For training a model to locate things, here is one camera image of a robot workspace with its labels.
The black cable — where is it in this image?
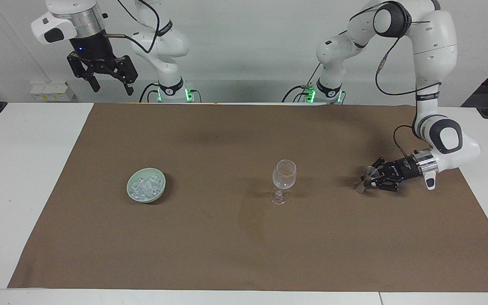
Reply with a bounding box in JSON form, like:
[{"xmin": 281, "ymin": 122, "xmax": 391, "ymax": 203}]
[
  {"xmin": 348, "ymin": 2, "xmax": 442, "ymax": 96},
  {"xmin": 139, "ymin": 82, "xmax": 161, "ymax": 103},
  {"xmin": 282, "ymin": 63, "xmax": 322, "ymax": 103},
  {"xmin": 393, "ymin": 124, "xmax": 433, "ymax": 155},
  {"xmin": 103, "ymin": 0, "xmax": 161, "ymax": 55}
]

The clear ice cube pile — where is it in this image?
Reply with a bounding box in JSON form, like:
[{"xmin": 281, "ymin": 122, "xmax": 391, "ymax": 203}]
[{"xmin": 130, "ymin": 175, "xmax": 163, "ymax": 200}]

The small clear glass cup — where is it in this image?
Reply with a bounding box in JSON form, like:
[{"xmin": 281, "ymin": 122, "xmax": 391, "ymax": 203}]
[{"xmin": 355, "ymin": 166, "xmax": 380, "ymax": 194}]

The pale green bowl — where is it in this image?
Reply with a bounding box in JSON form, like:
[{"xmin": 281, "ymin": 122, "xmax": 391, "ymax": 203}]
[{"xmin": 126, "ymin": 167, "xmax": 167, "ymax": 204}]

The clear wine glass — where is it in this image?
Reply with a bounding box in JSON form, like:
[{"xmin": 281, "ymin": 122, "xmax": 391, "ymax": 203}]
[{"xmin": 269, "ymin": 159, "xmax": 297, "ymax": 205}]

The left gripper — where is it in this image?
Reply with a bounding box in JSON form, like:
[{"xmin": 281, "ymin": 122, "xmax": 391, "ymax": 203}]
[{"xmin": 363, "ymin": 155, "xmax": 422, "ymax": 193}]

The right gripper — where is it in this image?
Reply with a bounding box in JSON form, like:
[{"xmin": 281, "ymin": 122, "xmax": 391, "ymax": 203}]
[{"xmin": 67, "ymin": 32, "xmax": 139, "ymax": 96}]

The white socket box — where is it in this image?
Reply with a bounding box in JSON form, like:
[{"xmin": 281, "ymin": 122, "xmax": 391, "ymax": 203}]
[{"xmin": 29, "ymin": 81, "xmax": 75, "ymax": 102}]

